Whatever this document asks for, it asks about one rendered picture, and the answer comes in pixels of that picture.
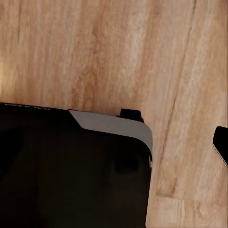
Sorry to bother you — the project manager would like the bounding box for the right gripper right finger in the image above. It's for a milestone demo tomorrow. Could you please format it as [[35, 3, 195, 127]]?
[[213, 126, 228, 165]]

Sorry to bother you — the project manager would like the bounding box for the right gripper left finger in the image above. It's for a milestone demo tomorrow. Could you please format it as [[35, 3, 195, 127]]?
[[0, 126, 25, 183]]

